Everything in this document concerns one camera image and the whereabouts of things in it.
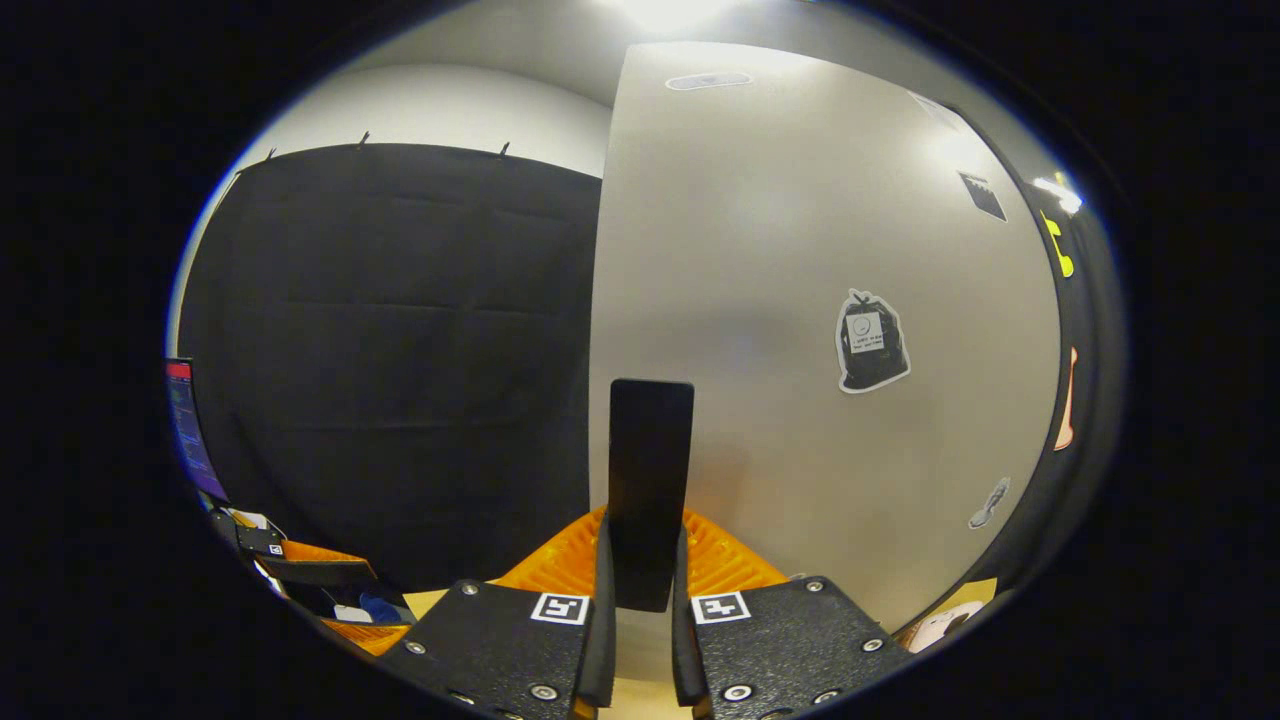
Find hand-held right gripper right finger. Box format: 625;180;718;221
670;508;914;720

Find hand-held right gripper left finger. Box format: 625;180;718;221
375;507;618;720

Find black cabinet door handle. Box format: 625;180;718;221
607;378;696;613

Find grey cabinet door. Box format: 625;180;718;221
588;40;1063;691

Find black backdrop cloth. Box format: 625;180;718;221
175;143;1116;601

